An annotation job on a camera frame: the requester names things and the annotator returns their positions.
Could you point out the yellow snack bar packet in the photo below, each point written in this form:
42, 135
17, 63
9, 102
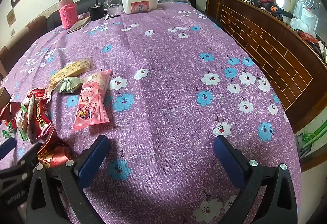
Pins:
69, 70

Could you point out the clear plastic cup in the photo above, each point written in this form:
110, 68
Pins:
113, 4

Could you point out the white plastic jar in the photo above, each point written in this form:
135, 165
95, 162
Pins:
139, 2

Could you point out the pink cartoon snack packet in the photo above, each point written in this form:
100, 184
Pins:
92, 101

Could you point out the pink knitted sleeve bottle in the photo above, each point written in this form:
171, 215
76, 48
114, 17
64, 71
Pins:
68, 13

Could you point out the wooden brick pattern cabinet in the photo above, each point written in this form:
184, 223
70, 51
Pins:
268, 42

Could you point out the red black tool clutter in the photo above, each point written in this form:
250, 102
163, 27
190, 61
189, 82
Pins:
268, 0

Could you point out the dark red snack packet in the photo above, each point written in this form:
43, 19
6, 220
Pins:
42, 119

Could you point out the brown upholstered chair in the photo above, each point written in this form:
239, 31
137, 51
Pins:
25, 35

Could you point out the green bamboo wall sticker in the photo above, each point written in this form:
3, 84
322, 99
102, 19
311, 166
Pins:
310, 139

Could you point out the thin paper booklet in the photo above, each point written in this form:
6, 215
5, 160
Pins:
79, 25

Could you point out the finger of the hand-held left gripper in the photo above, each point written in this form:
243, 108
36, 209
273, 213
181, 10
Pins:
7, 147
28, 157

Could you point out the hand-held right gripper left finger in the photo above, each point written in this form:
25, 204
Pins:
92, 160

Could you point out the brown cardboard box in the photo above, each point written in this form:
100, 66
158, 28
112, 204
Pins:
3, 99

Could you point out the purple floral tablecloth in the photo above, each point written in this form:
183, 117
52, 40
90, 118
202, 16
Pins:
166, 86

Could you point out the small wall paper note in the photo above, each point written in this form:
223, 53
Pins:
11, 17

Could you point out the small red snack packet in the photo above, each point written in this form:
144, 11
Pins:
9, 111

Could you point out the pale green round snack packet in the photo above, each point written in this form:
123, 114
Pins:
67, 85

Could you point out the red gold foil snack packet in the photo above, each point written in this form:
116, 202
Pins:
53, 153

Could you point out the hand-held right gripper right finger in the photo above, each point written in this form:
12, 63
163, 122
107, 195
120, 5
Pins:
230, 162

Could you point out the small black holder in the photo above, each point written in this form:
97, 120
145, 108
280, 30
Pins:
96, 12

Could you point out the clear plastic bag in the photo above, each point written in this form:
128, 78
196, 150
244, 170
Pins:
171, 0

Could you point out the red white label snack packet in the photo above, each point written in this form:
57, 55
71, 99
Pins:
38, 95

